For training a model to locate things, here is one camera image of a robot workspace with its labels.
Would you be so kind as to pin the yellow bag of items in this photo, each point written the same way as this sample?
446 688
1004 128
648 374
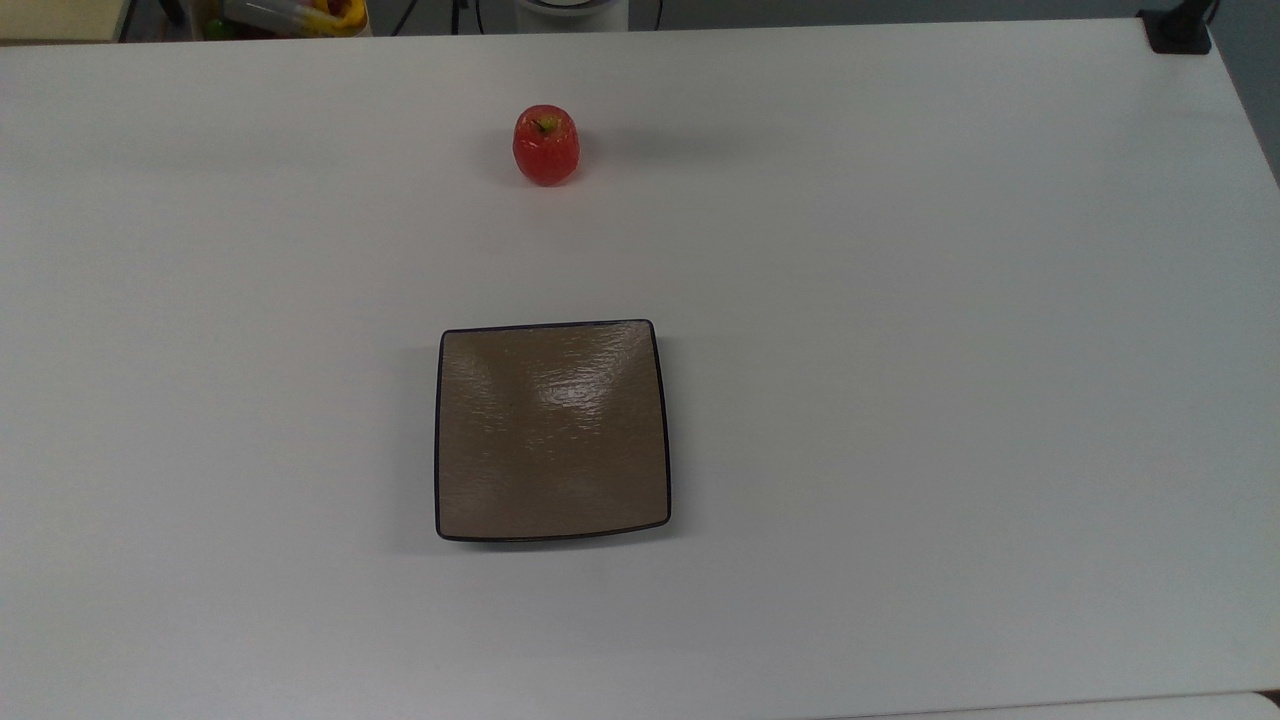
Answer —
300 15

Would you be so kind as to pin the red apple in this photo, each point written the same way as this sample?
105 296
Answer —
546 150

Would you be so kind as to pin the black table clamp mount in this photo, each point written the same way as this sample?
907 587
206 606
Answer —
1178 30

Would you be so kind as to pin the square brown ceramic plate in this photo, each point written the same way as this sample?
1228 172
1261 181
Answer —
552 432

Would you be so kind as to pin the beige cabinet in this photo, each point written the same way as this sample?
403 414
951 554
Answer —
60 18

